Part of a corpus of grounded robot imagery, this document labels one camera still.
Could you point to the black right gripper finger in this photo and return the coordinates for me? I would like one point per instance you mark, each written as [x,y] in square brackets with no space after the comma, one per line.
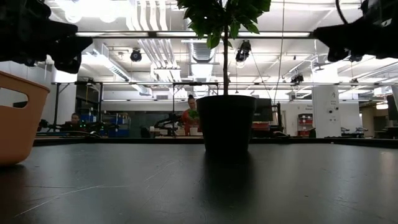
[338,54]
[345,34]

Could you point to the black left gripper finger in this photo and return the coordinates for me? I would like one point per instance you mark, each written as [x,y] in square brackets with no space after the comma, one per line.
[71,45]
[68,62]

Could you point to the black background robot arm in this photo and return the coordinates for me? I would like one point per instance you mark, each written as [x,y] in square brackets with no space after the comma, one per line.
[169,121]
[49,126]

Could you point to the orange plastic bin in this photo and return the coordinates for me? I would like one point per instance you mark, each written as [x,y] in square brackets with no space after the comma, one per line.
[18,137]

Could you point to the white building column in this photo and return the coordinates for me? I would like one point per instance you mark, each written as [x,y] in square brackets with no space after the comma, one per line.
[326,109]

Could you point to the person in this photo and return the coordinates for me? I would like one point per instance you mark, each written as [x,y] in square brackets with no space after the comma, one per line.
[74,119]
[188,119]

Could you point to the red shelf unit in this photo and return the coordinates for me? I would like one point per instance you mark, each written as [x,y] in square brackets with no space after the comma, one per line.
[304,124]

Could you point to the blue storage bins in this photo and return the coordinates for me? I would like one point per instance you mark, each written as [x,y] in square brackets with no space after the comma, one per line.
[119,132]

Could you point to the black monitor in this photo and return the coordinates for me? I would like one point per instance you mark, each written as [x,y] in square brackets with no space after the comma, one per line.
[264,110]

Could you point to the green leafy plant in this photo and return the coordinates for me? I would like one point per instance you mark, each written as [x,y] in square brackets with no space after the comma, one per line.
[217,15]

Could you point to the black plant pot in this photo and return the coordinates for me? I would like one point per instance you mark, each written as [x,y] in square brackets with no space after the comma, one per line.
[227,124]

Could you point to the black ceiling-hung camera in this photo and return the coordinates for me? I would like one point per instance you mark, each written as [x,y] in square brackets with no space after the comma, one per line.
[355,58]
[136,55]
[243,51]
[297,79]

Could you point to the black table frame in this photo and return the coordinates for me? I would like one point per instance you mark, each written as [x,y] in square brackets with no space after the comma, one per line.
[124,140]

